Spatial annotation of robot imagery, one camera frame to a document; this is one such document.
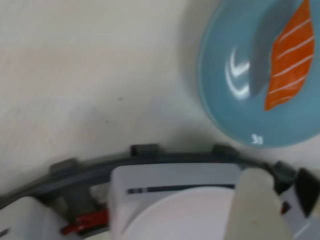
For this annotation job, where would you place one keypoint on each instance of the orange salmon sushi piece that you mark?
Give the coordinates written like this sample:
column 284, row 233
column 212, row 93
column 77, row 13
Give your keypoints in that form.
column 292, row 62

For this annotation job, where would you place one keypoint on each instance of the red train coupler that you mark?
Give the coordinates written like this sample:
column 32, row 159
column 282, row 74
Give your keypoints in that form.
column 85, row 221

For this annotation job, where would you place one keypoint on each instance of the blue round dish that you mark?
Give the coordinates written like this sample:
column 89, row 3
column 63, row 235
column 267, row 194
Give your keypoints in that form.
column 225, row 107

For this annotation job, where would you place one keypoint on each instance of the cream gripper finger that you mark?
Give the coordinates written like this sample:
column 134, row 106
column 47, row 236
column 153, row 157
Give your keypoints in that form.
column 310, row 195
column 252, row 212

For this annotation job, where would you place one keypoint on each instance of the white Shinkansen toy locomotive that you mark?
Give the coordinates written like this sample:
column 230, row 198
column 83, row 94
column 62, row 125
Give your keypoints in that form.
column 291, row 225

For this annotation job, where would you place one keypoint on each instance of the white round plate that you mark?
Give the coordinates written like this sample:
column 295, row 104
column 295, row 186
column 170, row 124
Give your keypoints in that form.
column 187, row 217

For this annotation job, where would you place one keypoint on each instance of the white toy train car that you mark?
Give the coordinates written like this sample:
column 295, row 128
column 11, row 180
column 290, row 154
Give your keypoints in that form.
column 175, row 175
column 25, row 217

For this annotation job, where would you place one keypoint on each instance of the grey circular toy rail track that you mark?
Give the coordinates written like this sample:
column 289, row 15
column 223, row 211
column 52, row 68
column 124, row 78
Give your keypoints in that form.
column 105, row 161

